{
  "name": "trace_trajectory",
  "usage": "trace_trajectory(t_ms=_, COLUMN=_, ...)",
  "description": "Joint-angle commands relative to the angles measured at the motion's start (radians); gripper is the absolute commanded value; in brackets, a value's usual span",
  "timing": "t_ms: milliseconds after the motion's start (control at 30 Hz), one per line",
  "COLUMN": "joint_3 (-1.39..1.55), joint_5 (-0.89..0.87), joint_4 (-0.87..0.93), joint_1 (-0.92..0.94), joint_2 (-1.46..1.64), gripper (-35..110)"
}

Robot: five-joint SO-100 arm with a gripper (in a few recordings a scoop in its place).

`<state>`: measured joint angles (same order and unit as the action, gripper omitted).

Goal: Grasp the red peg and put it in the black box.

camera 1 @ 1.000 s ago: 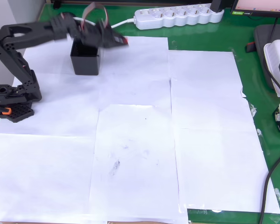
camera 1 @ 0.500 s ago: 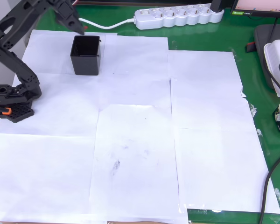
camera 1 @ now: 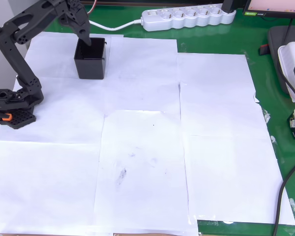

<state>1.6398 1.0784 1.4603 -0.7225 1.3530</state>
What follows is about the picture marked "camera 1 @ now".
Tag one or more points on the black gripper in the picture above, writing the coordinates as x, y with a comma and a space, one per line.
77, 22

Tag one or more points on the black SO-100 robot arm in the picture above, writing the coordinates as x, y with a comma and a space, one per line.
22, 56

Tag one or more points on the black square container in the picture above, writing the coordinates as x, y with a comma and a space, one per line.
91, 67

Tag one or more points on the white multi-socket power strip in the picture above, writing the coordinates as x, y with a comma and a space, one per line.
186, 18

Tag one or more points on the orange black table clamp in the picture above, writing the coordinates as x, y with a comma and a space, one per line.
2, 116

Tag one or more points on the black power plug adapter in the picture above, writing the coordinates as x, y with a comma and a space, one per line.
229, 5

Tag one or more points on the red black USB stick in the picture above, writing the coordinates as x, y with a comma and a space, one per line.
263, 49

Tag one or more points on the dark grey pad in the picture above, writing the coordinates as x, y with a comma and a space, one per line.
275, 44

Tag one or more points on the black computer monitor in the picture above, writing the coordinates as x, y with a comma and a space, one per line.
275, 7

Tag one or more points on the white foam food container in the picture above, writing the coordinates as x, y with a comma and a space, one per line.
288, 56

